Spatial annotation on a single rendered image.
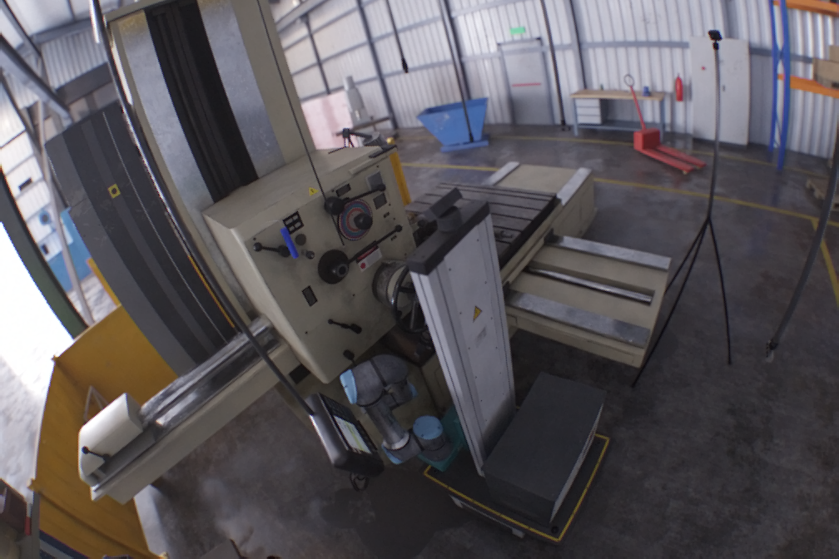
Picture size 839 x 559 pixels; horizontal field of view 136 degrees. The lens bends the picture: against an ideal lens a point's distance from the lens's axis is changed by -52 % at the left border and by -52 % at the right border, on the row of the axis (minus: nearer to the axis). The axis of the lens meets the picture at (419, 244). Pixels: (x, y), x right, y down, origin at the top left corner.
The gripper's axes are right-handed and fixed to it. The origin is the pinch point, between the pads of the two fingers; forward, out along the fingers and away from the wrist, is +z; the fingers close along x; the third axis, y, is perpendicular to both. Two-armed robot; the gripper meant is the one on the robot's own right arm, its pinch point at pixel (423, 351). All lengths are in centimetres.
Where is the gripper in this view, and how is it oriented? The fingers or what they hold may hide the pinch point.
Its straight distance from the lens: 207.7
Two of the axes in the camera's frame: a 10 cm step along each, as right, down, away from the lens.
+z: -1.7, 7.9, 5.9
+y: 8.4, 4.3, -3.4
